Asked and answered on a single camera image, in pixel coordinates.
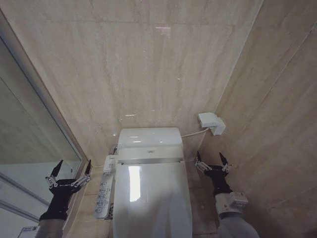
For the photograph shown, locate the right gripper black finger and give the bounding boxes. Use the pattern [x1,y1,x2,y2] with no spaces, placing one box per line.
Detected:
[194,150,213,172]
[219,152,233,174]

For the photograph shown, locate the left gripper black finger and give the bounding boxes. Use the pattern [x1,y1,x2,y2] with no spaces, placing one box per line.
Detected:
[45,160,64,190]
[71,159,92,187]

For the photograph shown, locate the white toilet tank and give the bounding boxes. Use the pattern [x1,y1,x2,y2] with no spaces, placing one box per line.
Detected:
[116,127,183,150]

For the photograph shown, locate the white toilet lid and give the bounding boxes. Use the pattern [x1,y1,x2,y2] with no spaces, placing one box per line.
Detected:
[112,160,194,238]

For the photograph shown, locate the white bidet control panel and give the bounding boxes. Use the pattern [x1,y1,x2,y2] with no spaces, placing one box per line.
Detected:
[93,154,117,220]

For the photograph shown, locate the white bidet seat unit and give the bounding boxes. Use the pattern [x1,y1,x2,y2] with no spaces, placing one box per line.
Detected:
[117,145,185,165]

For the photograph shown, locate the white power cable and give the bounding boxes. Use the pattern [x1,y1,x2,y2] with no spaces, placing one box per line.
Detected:
[181,127,210,138]

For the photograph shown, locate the white wall socket box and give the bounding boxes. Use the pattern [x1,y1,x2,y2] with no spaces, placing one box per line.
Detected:
[197,112,227,136]

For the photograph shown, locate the glass partition with frame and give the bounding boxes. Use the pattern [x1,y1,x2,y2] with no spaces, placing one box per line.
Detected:
[0,7,90,224]

